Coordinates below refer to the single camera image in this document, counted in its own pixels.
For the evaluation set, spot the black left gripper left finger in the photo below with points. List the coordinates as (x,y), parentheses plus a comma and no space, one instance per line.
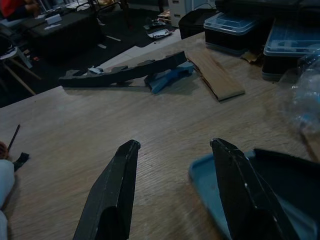
(115,190)

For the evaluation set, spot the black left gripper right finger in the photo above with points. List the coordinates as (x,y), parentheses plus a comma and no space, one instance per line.
(240,195)

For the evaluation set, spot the blue plastic tray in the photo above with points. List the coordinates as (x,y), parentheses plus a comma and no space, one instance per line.
(205,180)

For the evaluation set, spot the small black foam scrap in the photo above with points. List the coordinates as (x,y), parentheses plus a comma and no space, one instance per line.
(22,158)

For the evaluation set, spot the white cloth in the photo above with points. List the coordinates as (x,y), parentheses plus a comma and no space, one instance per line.
(5,180)

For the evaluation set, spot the thin black stick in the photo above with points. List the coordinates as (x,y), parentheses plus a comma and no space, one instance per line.
(13,136)

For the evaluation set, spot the blue foam piece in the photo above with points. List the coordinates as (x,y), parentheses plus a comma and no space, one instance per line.
(161,83)

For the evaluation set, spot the long black foam strip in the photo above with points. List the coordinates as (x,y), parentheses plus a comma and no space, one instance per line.
(130,74)

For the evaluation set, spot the flat brown cardboard piece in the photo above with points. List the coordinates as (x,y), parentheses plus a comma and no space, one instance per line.
(220,80)

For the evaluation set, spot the clear plastic bottle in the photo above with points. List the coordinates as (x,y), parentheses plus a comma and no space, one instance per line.
(307,95)

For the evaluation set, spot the crumpled grey paper scrap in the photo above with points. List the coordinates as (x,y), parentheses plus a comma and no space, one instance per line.
(96,70)

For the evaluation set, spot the torn brown cardboard scrap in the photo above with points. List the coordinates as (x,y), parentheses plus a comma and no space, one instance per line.
(251,57)

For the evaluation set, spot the large clear-lid storage box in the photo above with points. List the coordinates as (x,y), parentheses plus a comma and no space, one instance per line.
(282,50)

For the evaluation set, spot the crumpled silver foil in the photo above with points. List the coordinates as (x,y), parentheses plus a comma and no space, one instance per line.
(158,33)

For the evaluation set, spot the black table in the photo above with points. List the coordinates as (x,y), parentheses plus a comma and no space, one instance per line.
(65,32)

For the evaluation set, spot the white chair with wooden legs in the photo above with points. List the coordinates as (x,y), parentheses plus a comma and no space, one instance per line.
(15,53)

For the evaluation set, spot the small clear-lid storage box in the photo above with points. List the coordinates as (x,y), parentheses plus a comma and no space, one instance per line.
(225,26)

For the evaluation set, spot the black bag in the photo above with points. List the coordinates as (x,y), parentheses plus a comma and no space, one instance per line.
(195,22)

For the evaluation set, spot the small white box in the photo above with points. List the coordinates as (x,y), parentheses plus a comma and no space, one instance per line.
(53,19)

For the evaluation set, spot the white appliance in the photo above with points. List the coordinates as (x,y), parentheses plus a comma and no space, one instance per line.
(180,10)

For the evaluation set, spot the person in red shirt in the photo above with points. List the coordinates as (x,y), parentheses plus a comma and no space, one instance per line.
(15,6)

